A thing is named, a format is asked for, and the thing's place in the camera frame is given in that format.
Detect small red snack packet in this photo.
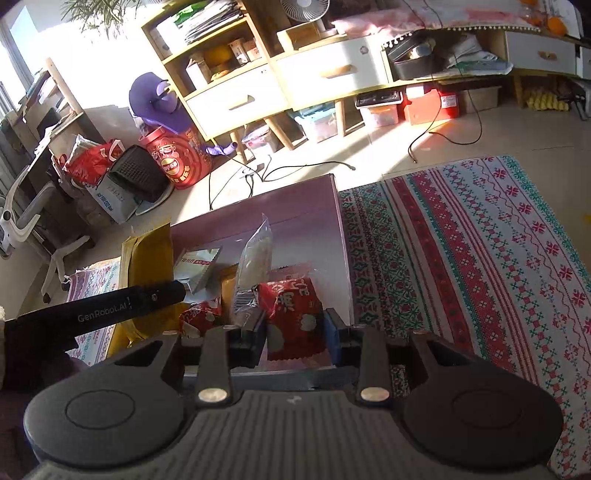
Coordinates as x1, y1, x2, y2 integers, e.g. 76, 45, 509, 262
179, 297, 223, 337

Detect clear white bar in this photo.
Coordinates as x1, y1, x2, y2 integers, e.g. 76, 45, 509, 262
230, 215, 273, 326

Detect plain yellow snack packet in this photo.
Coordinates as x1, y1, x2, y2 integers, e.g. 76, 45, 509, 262
107, 223, 181, 357

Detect pink snack packet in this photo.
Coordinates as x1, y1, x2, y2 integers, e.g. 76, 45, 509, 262
269, 262, 318, 281

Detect pink silver cardboard box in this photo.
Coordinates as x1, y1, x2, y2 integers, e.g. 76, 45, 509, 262
168, 173, 356, 393

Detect white office chair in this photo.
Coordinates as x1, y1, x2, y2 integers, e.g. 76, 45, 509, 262
1, 147, 94, 304

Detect patterned woven floor mat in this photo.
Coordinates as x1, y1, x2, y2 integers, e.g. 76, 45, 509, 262
64, 155, 591, 478

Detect red shopping bag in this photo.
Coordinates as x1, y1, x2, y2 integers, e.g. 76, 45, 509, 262
57, 135, 125, 187

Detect black mesh basket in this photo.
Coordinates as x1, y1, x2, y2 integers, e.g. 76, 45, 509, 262
107, 145, 169, 203

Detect red cylindrical snack drum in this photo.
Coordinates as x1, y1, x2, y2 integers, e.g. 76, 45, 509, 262
139, 126, 211, 190

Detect purple plush toy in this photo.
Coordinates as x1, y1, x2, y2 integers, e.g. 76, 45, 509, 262
128, 72, 238, 160

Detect white wooden drawer cabinet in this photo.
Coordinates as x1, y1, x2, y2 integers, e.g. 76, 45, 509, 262
142, 1, 393, 147

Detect white desk fan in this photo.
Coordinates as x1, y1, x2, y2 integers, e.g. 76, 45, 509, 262
280, 0, 331, 23

